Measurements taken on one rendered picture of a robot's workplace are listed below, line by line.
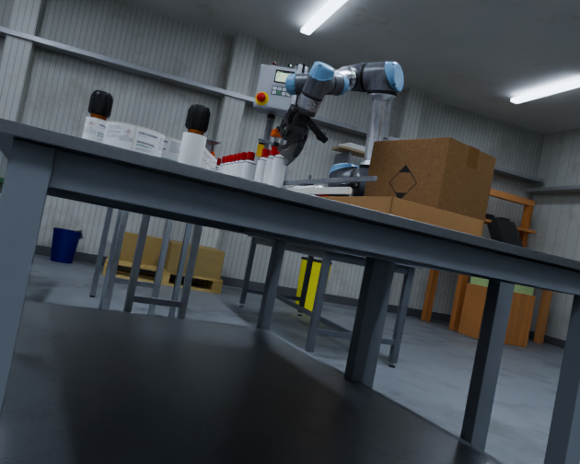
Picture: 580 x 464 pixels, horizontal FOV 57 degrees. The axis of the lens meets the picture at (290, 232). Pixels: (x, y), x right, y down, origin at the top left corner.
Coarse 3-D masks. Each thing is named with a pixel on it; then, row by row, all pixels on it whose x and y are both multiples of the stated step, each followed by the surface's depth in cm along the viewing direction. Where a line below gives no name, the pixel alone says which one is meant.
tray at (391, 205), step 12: (360, 204) 120; (372, 204) 116; (384, 204) 112; (396, 204) 110; (408, 204) 111; (420, 204) 113; (408, 216) 112; (420, 216) 113; (432, 216) 114; (444, 216) 116; (456, 216) 117; (468, 216) 119; (456, 228) 118; (468, 228) 119; (480, 228) 121
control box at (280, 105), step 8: (264, 64) 230; (264, 72) 229; (272, 72) 229; (296, 72) 227; (264, 80) 229; (272, 80) 228; (264, 88) 229; (256, 96) 229; (272, 96) 228; (280, 96) 228; (256, 104) 229; (264, 104) 228; (272, 104) 228; (280, 104) 227; (288, 104) 227; (264, 112) 236; (272, 112) 233; (280, 112) 231
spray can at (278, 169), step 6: (276, 156) 194; (276, 162) 194; (282, 162) 194; (276, 168) 194; (282, 168) 194; (276, 174) 194; (282, 174) 194; (270, 180) 195; (276, 180) 193; (282, 180) 195; (282, 186) 195
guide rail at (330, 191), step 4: (296, 188) 170; (300, 188) 167; (304, 188) 165; (308, 188) 162; (312, 188) 160; (316, 188) 158; (320, 188) 156; (324, 188) 154; (328, 188) 152; (332, 188) 150; (336, 188) 148; (340, 188) 146; (344, 188) 144; (348, 188) 142; (304, 192) 165; (308, 192) 162; (312, 192) 160; (316, 192) 158; (320, 192) 155; (324, 192) 153; (328, 192) 151; (332, 192) 149; (336, 192) 147; (340, 192) 146; (344, 192) 143; (348, 192) 142
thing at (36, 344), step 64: (64, 192) 175; (128, 192) 88; (192, 192) 92; (0, 256) 79; (448, 256) 118; (0, 320) 80; (64, 320) 235; (128, 320) 262; (192, 320) 298; (576, 320) 143; (0, 384) 80; (64, 384) 153; (128, 384) 164; (192, 384) 177; (256, 384) 192; (320, 384) 211; (576, 384) 140; (0, 448) 108; (64, 448) 113; (128, 448) 119; (192, 448) 126; (256, 448) 133; (320, 448) 142; (384, 448) 151; (448, 448) 162; (576, 448) 140
